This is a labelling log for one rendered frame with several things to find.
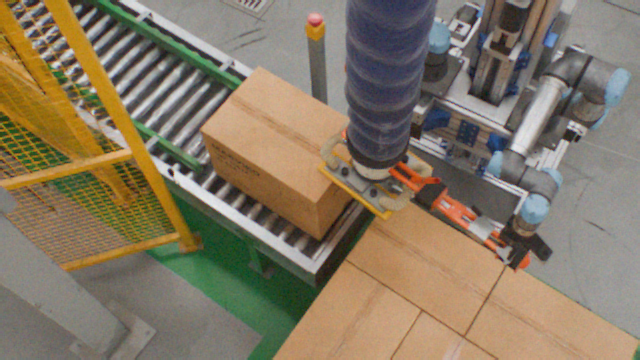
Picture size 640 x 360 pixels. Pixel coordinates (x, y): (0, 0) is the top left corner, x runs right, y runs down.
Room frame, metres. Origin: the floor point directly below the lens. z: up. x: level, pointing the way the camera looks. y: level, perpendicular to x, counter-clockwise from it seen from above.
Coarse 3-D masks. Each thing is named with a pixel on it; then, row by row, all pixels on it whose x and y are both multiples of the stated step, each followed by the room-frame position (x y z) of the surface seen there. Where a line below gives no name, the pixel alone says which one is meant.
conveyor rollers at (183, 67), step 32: (32, 0) 2.53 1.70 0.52; (32, 32) 2.29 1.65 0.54; (96, 32) 2.30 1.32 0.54; (128, 32) 2.29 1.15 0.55; (64, 64) 2.10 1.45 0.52; (128, 64) 2.10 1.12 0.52; (160, 64) 2.08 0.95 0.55; (128, 96) 1.88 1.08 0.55; (160, 96) 1.90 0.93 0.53; (192, 96) 1.89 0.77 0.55; (224, 96) 1.89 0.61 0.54; (192, 128) 1.70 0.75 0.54; (160, 160) 1.52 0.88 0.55; (224, 192) 1.35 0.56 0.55; (288, 224) 1.19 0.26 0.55
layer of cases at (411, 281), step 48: (384, 240) 1.11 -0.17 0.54; (432, 240) 1.12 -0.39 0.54; (336, 288) 0.89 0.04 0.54; (384, 288) 0.89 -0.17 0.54; (432, 288) 0.89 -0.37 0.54; (480, 288) 0.90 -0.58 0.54; (528, 288) 0.90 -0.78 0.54; (336, 336) 0.69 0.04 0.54; (384, 336) 0.69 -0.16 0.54; (432, 336) 0.69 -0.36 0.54; (480, 336) 0.69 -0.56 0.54; (528, 336) 0.69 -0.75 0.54; (576, 336) 0.69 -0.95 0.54; (624, 336) 0.70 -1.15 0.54
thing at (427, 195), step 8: (432, 176) 1.09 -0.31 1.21; (424, 184) 1.06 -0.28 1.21; (432, 184) 1.06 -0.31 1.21; (440, 184) 1.06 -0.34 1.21; (416, 192) 1.03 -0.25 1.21; (424, 192) 1.03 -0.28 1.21; (432, 192) 1.03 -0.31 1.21; (440, 192) 1.03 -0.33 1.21; (416, 200) 1.01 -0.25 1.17; (424, 200) 1.00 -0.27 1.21; (432, 200) 1.00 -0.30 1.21; (440, 200) 1.01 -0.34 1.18; (432, 208) 0.98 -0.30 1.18
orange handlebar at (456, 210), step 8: (344, 128) 1.30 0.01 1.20; (344, 136) 1.26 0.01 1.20; (392, 168) 1.13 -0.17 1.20; (408, 168) 1.13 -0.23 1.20; (400, 176) 1.10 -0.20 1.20; (416, 176) 1.10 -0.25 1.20; (408, 184) 1.07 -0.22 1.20; (448, 200) 1.00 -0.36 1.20; (440, 208) 0.97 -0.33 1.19; (448, 208) 0.97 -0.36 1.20; (456, 208) 0.97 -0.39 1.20; (464, 208) 0.97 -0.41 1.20; (448, 216) 0.95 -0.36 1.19; (456, 216) 0.94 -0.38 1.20; (472, 216) 0.94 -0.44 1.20; (464, 224) 0.91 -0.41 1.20; (496, 232) 0.88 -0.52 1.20; (488, 240) 0.85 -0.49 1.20; (496, 248) 0.82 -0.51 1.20; (528, 264) 0.77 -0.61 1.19
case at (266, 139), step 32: (256, 96) 1.61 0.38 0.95; (288, 96) 1.61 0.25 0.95; (224, 128) 1.45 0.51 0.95; (256, 128) 1.45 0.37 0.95; (288, 128) 1.45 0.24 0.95; (320, 128) 1.45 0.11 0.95; (224, 160) 1.39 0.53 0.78; (256, 160) 1.30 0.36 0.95; (288, 160) 1.30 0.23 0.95; (320, 160) 1.30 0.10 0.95; (352, 160) 1.32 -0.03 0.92; (256, 192) 1.30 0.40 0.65; (288, 192) 1.19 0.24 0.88; (320, 192) 1.16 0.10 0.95; (320, 224) 1.12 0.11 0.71
